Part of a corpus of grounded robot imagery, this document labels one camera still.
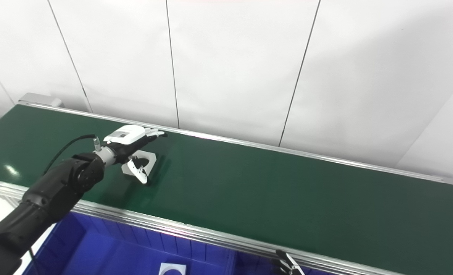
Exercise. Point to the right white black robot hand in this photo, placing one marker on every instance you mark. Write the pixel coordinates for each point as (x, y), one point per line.
(287, 265)

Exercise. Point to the green conveyor belt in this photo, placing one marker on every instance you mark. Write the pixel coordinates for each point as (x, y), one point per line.
(287, 191)
(173, 228)

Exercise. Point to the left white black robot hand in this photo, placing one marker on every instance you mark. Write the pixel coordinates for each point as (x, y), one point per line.
(129, 133)

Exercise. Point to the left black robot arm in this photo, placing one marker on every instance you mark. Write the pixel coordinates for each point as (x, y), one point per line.
(54, 191)

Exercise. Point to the white square part with hole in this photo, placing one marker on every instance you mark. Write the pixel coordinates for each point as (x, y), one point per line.
(152, 157)
(172, 268)

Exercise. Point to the grey conveyor end housing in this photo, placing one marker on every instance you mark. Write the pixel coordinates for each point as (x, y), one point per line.
(39, 100)

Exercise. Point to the blue bin with black parts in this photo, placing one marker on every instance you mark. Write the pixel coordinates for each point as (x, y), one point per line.
(249, 267)

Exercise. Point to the blue bin with white parts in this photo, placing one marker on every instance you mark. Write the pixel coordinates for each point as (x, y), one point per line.
(104, 252)

